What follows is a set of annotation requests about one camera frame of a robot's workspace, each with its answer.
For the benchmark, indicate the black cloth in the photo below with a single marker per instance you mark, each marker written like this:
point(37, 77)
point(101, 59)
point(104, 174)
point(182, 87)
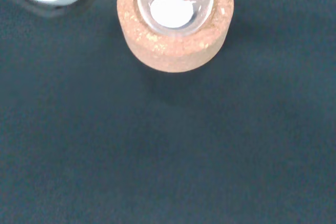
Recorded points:
point(157, 155)

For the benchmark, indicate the clear round-bottom flask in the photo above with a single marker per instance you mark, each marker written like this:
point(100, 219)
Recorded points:
point(173, 11)

